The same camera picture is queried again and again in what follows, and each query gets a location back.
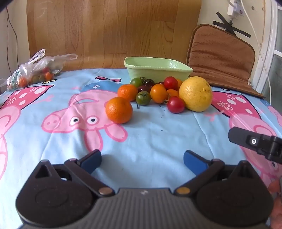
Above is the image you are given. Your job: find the blue printed blanket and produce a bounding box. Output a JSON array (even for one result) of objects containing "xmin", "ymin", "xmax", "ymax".
[{"xmin": 0, "ymin": 68, "xmax": 282, "ymax": 229}]

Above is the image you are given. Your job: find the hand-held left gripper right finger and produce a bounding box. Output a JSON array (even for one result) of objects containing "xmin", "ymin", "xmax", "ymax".
[{"xmin": 175, "ymin": 150, "xmax": 262, "ymax": 196}]

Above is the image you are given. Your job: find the large yellow citrus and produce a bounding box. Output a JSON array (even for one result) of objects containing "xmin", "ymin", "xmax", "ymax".
[{"xmin": 179, "ymin": 76, "xmax": 213, "ymax": 112}]

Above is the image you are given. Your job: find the large orange tomato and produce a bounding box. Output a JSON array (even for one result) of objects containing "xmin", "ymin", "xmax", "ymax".
[{"xmin": 150, "ymin": 84, "xmax": 168, "ymax": 104}]

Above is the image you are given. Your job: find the white window frame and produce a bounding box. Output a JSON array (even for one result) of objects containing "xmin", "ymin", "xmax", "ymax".
[{"xmin": 253, "ymin": 0, "xmax": 282, "ymax": 110}]

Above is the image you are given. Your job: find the wooden board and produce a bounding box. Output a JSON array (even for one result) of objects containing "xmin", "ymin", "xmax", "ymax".
[{"xmin": 26, "ymin": 0, "xmax": 203, "ymax": 72}]

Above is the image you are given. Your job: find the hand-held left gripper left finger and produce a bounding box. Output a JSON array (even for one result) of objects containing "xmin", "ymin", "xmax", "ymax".
[{"xmin": 28, "ymin": 149, "xmax": 115, "ymax": 197}]

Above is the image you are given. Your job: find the person's right hand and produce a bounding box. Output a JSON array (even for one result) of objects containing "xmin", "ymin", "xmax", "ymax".
[{"xmin": 268, "ymin": 181, "xmax": 282, "ymax": 229}]

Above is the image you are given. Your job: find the small orange mandarin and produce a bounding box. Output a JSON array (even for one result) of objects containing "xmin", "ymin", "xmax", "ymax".
[{"xmin": 117, "ymin": 84, "xmax": 138, "ymax": 102}]

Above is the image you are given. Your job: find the plastic bag of tomatoes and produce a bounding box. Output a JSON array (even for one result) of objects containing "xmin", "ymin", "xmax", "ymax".
[{"xmin": 0, "ymin": 49, "xmax": 78, "ymax": 91}]

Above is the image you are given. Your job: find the green tomato with stem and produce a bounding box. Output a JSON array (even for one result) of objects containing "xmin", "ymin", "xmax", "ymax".
[{"xmin": 135, "ymin": 91, "xmax": 151, "ymax": 109}]

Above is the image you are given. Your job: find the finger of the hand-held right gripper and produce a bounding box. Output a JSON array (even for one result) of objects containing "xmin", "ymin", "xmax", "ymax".
[{"xmin": 228, "ymin": 126, "xmax": 282, "ymax": 164}]

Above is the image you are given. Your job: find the black tape cross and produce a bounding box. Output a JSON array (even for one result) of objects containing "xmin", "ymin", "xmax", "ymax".
[{"xmin": 213, "ymin": 11, "xmax": 252, "ymax": 38}]

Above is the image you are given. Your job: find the green plastic basket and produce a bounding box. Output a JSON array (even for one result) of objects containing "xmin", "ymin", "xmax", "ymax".
[{"xmin": 124, "ymin": 57, "xmax": 194, "ymax": 82}]

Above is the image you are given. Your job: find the white power strip with cable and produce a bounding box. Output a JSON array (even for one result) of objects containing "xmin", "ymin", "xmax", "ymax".
[{"xmin": 241, "ymin": 0, "xmax": 272, "ymax": 104}]

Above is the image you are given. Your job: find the brown seat cushion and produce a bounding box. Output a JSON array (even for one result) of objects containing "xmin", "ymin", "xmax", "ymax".
[{"xmin": 186, "ymin": 24, "xmax": 266, "ymax": 99}]

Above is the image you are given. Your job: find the large orange mandarin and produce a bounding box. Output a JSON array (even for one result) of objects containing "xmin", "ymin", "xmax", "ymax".
[{"xmin": 105, "ymin": 96, "xmax": 133, "ymax": 124}]

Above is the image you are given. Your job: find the dark thin cable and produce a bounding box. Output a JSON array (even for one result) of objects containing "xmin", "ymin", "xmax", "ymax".
[{"xmin": 5, "ymin": 9, "xmax": 19, "ymax": 73}]

